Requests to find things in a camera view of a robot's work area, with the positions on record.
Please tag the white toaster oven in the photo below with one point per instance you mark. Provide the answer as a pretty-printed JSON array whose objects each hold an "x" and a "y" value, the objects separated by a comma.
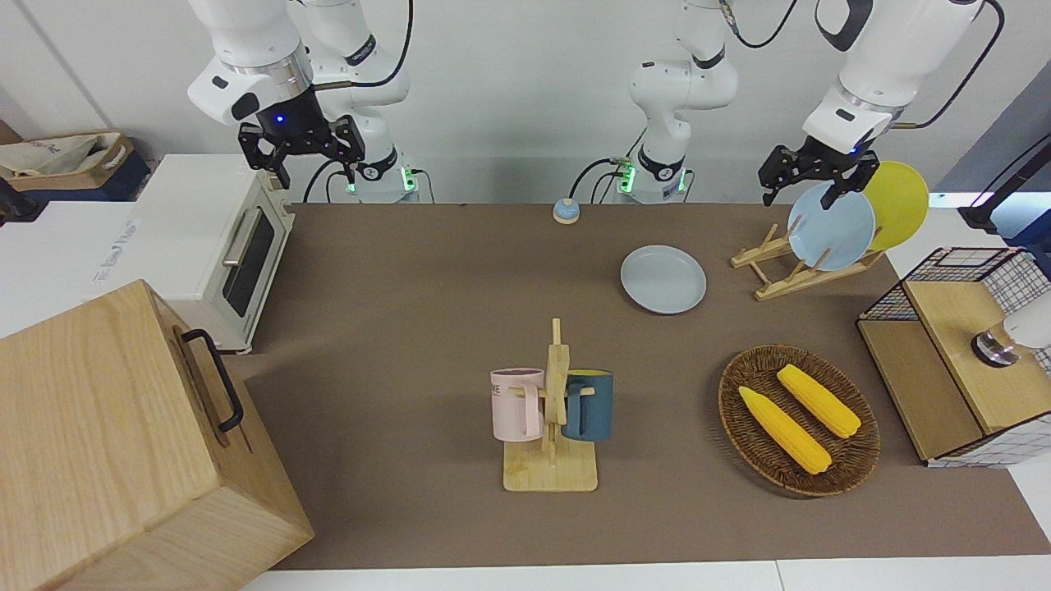
[{"x": 189, "y": 213}]

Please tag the black stand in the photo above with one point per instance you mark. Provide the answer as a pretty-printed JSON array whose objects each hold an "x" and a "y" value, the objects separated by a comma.
[{"x": 1006, "y": 201}]

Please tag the beige cloth bag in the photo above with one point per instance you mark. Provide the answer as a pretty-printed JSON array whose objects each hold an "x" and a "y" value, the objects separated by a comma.
[{"x": 49, "y": 154}]

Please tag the wooden mug tree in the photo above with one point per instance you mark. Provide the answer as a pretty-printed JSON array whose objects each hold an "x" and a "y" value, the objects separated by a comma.
[{"x": 552, "y": 472}]

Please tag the brown table mat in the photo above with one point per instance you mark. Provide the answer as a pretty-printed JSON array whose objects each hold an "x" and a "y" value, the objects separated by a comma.
[{"x": 410, "y": 328}]

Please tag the pink mug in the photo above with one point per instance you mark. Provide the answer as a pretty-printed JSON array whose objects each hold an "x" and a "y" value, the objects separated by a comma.
[{"x": 516, "y": 406}]

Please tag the light wooden box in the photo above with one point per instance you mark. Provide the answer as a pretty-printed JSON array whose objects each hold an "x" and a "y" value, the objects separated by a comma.
[{"x": 107, "y": 443}]

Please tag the dark blue mug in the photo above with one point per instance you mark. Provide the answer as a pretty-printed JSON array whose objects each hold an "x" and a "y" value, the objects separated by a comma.
[{"x": 593, "y": 406}]

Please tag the brown wicker basket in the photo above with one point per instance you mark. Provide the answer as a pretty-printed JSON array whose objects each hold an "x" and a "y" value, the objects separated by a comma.
[{"x": 751, "y": 435}]

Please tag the dark blue bin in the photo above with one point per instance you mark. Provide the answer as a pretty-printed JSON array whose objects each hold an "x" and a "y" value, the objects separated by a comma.
[{"x": 123, "y": 180}]

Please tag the gray plate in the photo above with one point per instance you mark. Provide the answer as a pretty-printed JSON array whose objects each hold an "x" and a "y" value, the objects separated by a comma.
[{"x": 663, "y": 279}]

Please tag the light blue plate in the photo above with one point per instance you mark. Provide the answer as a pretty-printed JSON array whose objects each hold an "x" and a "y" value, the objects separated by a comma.
[{"x": 833, "y": 234}]

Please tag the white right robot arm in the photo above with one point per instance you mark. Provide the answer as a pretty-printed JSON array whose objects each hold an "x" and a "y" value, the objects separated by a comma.
[{"x": 246, "y": 33}]

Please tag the yellow corn cob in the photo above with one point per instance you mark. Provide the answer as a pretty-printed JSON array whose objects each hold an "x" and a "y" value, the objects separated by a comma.
[
  {"x": 784, "y": 428},
  {"x": 819, "y": 400}
]

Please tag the small blue bell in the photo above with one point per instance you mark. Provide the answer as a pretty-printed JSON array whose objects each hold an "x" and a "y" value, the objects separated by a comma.
[{"x": 566, "y": 212}]

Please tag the yellow plate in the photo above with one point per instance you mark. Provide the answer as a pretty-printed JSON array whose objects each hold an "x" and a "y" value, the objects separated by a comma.
[{"x": 901, "y": 205}]

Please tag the cardboard box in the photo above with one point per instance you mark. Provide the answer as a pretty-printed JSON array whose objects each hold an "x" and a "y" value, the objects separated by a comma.
[{"x": 74, "y": 174}]

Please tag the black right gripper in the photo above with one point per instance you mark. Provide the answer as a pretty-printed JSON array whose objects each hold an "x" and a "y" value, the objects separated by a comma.
[{"x": 294, "y": 123}]

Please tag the white cylinder with metal end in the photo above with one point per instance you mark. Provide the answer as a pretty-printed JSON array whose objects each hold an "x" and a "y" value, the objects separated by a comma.
[{"x": 1030, "y": 324}]

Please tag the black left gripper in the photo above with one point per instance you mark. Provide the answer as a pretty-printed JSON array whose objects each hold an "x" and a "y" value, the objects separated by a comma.
[{"x": 821, "y": 160}]

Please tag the wooden plate rack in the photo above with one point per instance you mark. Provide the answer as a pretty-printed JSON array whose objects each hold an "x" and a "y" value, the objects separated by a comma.
[{"x": 780, "y": 283}]

